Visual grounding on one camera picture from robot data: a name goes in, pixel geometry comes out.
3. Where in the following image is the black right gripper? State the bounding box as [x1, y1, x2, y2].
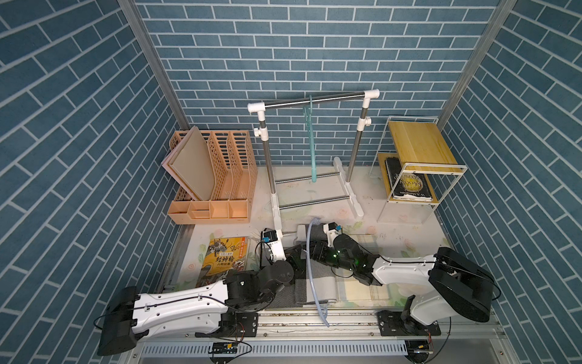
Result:
[302, 240, 355, 273]

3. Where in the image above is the translucent blue clothes hanger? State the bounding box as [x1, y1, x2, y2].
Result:
[306, 217, 330, 328]

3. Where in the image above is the black grey checkered scarf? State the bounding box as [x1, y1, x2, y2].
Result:
[270, 224, 340, 309]

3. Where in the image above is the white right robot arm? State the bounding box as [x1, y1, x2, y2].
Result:
[306, 234, 496, 336]

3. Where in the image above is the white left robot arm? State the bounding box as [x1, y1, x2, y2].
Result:
[97, 245, 302, 356]

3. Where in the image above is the yellow blue plaid scarf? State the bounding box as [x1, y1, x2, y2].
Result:
[332, 234, 411, 308]

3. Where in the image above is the teal green clothes hanger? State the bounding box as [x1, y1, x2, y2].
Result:
[303, 96, 318, 183]

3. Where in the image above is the floral table mat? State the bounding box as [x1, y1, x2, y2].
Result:
[175, 166, 451, 295]

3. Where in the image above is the yellow illustrated comic book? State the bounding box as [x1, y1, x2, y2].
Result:
[196, 237, 249, 288]

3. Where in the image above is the white steel clothes rack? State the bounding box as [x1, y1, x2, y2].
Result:
[247, 89, 380, 233]

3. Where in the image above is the orange plastic file organizer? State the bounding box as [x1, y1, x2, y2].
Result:
[168, 130, 258, 224]

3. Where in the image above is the green circuit board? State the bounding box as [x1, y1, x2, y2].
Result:
[209, 341, 238, 356]

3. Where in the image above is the beige flat board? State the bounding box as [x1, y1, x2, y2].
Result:
[162, 127, 215, 201]

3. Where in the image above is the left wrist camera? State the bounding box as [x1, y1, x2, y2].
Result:
[261, 228, 286, 262]

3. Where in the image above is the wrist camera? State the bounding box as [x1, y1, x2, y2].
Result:
[323, 222, 342, 248]
[261, 228, 286, 262]

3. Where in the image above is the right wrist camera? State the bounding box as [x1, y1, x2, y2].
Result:
[323, 222, 342, 248]

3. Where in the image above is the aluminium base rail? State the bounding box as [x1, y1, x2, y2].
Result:
[119, 309, 515, 363]

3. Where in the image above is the wood and wire shelf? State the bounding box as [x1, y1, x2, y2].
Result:
[374, 116, 468, 224]

